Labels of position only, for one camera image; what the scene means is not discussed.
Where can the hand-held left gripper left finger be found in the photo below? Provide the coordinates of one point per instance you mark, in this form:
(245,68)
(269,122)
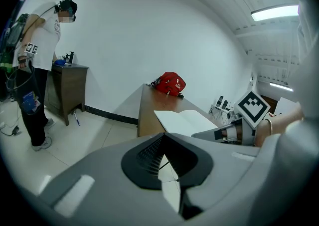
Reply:
(99,185)

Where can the person's white shirt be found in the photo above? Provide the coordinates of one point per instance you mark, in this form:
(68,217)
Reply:
(309,82)

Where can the red bag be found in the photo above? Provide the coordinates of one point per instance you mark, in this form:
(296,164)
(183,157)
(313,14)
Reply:
(170,84)

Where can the blue and white tool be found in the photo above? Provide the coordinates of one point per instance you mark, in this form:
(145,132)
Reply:
(76,119)

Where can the black desktop device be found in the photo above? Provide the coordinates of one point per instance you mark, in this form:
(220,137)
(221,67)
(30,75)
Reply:
(71,58)

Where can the rectangular ceiling light panel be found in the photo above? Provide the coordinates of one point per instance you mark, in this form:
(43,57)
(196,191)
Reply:
(274,13)

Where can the blue cloth item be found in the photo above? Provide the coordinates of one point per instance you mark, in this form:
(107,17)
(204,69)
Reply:
(59,62)

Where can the white notebook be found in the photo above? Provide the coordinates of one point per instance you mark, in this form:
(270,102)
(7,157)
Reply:
(184,121)

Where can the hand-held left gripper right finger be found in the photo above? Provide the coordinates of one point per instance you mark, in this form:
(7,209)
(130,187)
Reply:
(229,182)

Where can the person's right forearm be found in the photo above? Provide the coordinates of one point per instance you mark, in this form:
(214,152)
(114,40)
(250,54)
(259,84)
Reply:
(281,122)

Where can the brown wooden door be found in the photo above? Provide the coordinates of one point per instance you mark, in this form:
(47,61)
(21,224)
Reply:
(270,102)

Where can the brown wooden desk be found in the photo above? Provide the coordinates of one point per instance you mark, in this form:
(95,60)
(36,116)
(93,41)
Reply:
(159,102)

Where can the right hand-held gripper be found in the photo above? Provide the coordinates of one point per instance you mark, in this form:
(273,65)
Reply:
(251,109)

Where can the long tube light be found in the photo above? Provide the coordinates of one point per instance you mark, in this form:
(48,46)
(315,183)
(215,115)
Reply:
(281,86)

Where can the stand with black devices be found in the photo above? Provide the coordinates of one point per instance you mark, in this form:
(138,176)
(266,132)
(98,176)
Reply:
(221,105)

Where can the dark wooden cabinet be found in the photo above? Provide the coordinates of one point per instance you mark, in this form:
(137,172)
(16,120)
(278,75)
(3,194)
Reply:
(67,87)

